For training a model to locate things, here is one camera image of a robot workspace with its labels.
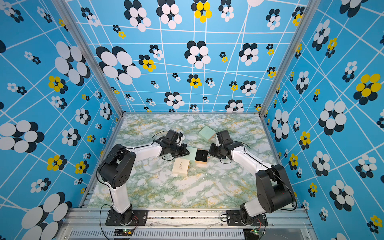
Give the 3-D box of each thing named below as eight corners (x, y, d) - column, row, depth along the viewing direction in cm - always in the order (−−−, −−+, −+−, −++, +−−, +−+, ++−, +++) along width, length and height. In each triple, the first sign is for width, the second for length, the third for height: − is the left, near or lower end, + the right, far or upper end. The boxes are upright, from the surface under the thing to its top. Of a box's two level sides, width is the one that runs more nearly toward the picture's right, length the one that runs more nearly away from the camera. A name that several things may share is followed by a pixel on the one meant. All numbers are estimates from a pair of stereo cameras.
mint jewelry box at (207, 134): (198, 136, 108) (198, 133, 106) (206, 128, 113) (206, 125, 110) (208, 143, 104) (208, 140, 102) (216, 135, 109) (217, 132, 106)
